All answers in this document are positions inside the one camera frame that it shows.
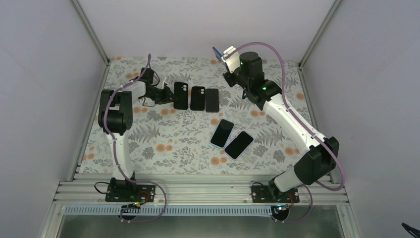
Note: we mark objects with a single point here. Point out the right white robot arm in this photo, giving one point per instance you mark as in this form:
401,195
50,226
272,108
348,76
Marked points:
319,153

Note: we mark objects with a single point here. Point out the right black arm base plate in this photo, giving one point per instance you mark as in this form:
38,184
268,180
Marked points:
261,193

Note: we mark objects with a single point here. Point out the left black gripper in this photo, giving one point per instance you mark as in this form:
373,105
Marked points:
165,98

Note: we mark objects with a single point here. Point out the smartphone in clear case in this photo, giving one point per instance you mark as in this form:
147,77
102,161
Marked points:
238,145

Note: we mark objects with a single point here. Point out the left aluminium frame post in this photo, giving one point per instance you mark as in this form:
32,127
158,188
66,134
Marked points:
89,28

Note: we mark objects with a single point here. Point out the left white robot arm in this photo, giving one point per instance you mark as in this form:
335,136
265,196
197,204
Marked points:
116,119

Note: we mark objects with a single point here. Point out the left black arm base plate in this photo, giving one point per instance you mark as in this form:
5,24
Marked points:
130,196

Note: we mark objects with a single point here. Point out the aluminium frame post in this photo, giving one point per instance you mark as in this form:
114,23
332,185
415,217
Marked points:
320,32
89,28

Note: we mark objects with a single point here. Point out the black phone case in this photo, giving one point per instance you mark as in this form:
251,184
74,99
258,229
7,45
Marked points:
180,96
197,101

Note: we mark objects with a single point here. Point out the slotted grey cable duct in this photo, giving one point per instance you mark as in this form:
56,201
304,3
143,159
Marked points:
171,210

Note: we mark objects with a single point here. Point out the black smartphone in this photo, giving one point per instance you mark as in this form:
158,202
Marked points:
218,54

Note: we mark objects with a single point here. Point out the aluminium mounting rail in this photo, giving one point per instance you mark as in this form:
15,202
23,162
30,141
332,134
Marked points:
192,190

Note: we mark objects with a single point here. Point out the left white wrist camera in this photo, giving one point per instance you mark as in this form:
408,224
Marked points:
164,83

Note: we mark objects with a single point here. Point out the floral patterned table mat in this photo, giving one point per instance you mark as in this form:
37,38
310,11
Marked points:
163,140

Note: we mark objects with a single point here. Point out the right aluminium frame post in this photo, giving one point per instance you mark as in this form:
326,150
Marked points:
320,32

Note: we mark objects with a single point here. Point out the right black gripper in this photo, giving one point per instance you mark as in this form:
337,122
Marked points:
230,81

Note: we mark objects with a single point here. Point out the purple smartphone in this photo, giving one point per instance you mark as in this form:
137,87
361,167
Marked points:
212,100

